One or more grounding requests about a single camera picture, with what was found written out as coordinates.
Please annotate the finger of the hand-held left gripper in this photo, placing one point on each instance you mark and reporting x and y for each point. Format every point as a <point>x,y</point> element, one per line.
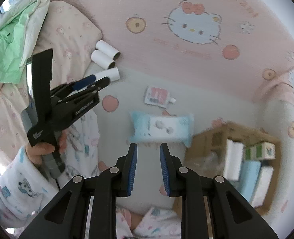
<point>83,82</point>
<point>97,86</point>

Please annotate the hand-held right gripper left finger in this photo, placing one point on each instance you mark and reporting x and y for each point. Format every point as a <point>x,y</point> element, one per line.
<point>133,171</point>

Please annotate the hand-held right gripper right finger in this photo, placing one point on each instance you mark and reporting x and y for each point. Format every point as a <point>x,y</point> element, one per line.
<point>164,171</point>

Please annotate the white paper roll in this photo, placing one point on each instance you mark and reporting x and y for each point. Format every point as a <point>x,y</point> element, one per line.
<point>110,74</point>
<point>105,48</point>
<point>100,58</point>

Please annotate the light blue wet wipes pack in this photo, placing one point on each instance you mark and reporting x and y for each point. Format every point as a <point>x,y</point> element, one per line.
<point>159,127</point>

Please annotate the cardboard box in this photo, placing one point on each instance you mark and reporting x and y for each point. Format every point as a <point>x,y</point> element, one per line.
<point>206,134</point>

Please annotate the person's left forearm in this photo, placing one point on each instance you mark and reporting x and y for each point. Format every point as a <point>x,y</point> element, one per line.
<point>17,191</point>

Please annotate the person's left hand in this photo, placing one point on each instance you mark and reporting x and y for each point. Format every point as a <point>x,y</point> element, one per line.
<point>41,150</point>

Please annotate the pink floral quilt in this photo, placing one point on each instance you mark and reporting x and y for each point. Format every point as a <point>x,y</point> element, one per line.
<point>7,104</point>

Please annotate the clear plastic bag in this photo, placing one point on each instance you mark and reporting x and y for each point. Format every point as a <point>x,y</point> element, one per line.
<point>211,163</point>

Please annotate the pink floral pillow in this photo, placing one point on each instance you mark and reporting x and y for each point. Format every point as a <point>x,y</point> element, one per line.
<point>69,29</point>

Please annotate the white red label spout pouch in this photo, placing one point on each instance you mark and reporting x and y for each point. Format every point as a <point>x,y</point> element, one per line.
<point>156,95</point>

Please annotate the pink cat printed blanket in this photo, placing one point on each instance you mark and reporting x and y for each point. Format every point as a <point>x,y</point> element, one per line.
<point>161,62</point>

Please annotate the green cloth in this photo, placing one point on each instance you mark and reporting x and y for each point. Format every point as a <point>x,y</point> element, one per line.
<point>5,54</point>

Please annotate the light blue Lucky notebook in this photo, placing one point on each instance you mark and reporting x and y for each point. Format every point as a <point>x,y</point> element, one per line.
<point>249,179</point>

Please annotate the white spiral notebook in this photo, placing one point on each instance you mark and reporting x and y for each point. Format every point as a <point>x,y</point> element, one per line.
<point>262,184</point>

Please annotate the small green cartoon box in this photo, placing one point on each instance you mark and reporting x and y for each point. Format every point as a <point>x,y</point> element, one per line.
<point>264,150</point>

